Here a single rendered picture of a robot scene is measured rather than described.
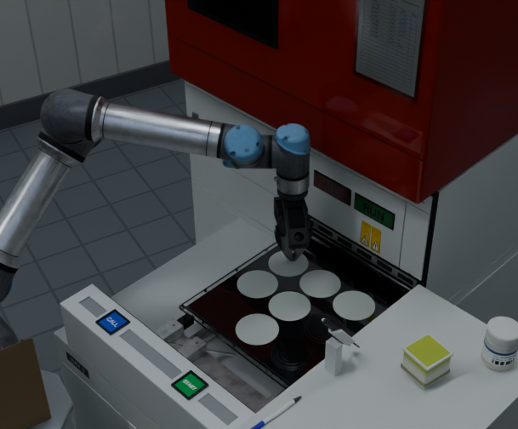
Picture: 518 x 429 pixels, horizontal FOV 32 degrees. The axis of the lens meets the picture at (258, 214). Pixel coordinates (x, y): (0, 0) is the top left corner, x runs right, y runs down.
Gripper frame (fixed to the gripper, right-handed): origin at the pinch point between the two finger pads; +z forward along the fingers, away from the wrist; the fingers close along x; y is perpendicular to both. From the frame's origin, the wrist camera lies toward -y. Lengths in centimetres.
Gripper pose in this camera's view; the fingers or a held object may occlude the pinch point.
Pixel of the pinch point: (293, 259)
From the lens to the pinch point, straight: 218.7
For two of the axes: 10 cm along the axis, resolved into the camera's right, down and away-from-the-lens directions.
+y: -1.7, -6.1, 7.7
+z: 0.1, 7.8, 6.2
